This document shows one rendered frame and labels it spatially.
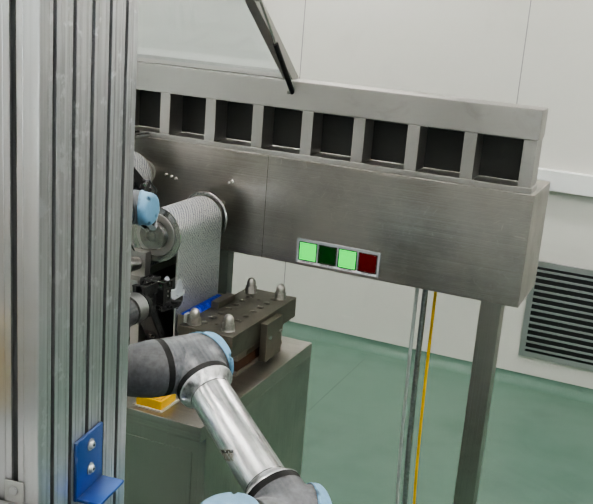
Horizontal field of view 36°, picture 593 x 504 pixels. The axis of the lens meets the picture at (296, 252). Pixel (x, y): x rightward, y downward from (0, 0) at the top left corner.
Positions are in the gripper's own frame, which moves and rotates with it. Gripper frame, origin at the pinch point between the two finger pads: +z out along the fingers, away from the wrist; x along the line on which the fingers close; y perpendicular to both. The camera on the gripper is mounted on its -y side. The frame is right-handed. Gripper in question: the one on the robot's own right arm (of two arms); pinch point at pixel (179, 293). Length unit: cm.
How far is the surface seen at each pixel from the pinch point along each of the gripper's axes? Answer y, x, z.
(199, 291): -2.1, -0.3, 10.6
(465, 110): 54, -64, 30
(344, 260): 9.1, -35.2, 29.4
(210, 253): 7.7, -0.2, 15.9
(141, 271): 6.1, 8.1, -6.1
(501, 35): 68, -22, 263
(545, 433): -109, -78, 209
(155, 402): -17.1, -12.0, -29.4
